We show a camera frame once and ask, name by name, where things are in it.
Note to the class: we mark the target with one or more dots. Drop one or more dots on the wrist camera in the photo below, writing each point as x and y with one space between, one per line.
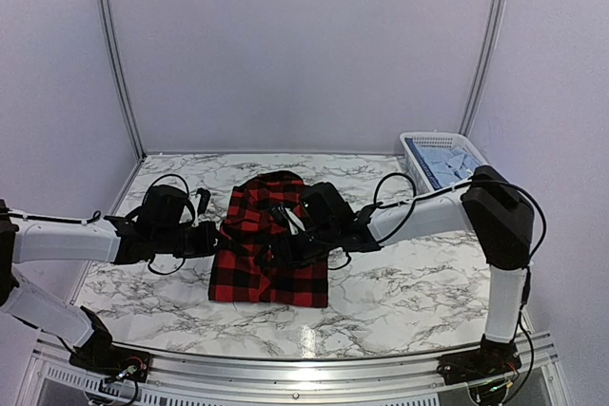
204 197
285 218

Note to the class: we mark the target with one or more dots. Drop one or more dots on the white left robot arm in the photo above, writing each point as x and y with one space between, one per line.
27 238

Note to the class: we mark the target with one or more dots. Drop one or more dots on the left aluminium corner post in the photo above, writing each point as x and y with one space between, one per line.
119 78

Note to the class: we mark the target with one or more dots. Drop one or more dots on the white plastic basket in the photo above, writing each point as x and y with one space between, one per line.
411 166

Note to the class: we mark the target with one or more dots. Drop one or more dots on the red black plaid shirt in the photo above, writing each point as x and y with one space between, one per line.
247 267

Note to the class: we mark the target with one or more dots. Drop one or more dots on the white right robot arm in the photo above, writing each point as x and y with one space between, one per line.
503 219

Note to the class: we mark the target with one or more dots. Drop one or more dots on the right aluminium corner post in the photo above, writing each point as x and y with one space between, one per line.
489 42

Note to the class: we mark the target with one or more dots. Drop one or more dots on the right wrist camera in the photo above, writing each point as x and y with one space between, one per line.
285 218

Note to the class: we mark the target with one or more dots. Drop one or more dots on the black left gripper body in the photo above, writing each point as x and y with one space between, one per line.
169 241

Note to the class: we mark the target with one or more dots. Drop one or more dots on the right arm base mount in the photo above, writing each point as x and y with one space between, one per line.
489 359

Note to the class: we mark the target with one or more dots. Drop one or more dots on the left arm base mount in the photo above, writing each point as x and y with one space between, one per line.
111 361

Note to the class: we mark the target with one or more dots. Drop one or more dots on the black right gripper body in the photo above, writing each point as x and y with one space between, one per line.
305 253

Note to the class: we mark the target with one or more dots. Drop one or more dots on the aluminium front frame rail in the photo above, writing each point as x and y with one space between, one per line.
420 378

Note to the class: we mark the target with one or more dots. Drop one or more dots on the aluminium corner post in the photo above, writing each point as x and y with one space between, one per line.
489 42
119 78

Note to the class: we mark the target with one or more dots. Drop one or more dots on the light blue shirt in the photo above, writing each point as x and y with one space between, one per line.
445 166

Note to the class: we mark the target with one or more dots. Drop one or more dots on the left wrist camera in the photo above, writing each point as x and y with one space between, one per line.
204 197

